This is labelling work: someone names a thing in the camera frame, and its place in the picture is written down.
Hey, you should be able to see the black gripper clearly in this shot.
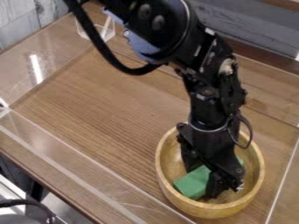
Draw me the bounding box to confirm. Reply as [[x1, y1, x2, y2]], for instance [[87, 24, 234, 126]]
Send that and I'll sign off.
[[177, 118, 246, 199]]

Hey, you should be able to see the green rectangular block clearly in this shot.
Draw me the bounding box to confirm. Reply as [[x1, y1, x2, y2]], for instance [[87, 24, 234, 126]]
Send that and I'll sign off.
[[172, 156, 246, 201]]

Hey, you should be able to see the brown wooden bowl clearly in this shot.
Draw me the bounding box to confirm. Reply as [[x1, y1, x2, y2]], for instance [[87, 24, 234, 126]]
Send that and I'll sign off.
[[155, 128, 266, 220]]

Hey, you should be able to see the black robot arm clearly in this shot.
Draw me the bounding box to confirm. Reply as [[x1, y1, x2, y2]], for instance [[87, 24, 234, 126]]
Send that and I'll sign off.
[[63, 0, 249, 198]]

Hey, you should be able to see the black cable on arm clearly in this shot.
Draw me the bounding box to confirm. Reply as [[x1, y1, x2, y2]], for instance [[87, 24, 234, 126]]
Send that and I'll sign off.
[[227, 113, 254, 150]]

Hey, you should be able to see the black cable lower left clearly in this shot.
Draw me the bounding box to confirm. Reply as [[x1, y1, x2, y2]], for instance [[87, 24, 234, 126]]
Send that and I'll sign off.
[[0, 199, 56, 224]]

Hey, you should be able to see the clear acrylic corner bracket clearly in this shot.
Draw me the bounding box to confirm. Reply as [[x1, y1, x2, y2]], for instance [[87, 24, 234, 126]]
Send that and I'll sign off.
[[75, 12, 116, 42]]

